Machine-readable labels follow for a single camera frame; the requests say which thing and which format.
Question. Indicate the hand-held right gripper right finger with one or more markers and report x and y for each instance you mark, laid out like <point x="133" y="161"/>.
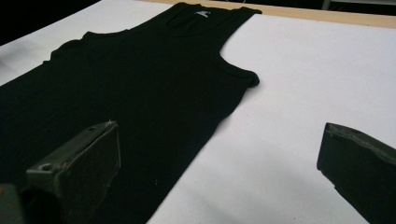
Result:
<point x="364" y="174"/>

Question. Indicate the white table mat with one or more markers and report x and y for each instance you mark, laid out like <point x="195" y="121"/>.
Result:
<point x="305" y="93"/>

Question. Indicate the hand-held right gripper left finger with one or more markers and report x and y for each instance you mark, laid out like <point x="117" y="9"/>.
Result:
<point x="81" y="168"/>

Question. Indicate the black tank top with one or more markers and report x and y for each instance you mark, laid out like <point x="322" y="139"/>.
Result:
<point x="140" y="93"/>

